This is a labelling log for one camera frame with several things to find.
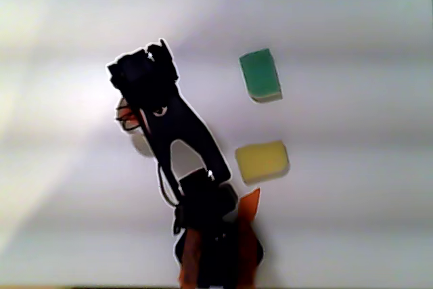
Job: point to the orange tape strip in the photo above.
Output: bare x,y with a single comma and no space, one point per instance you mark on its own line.
190,258
251,202

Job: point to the green sponge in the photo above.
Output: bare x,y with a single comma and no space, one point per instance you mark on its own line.
260,72

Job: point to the red sponge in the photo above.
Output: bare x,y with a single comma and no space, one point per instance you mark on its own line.
127,113

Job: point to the yellow sponge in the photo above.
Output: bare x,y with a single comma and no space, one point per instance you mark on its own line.
260,160

